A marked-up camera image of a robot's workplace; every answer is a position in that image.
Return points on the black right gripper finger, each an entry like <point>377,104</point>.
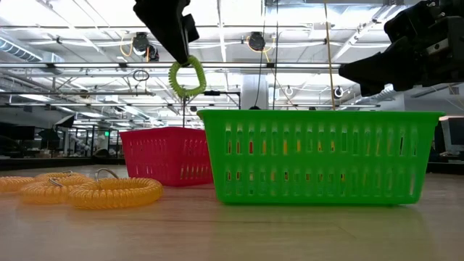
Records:
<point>384,69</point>

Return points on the white concrete pillar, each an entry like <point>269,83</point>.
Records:
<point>250,94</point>

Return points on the silver ventilation duct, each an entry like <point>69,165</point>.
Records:
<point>384,93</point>
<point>21,50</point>

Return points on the black metal frame stand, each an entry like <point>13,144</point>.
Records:
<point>217,93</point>

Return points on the long black workbench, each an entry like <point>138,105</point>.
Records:
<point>54,163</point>

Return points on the computer monitor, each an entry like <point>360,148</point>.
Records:
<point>455,134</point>

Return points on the red plastic basket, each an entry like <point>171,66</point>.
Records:
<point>163,145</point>

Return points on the green plastic basket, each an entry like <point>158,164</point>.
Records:
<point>319,119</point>

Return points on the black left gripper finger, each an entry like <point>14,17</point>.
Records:
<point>166,25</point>
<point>191,29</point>

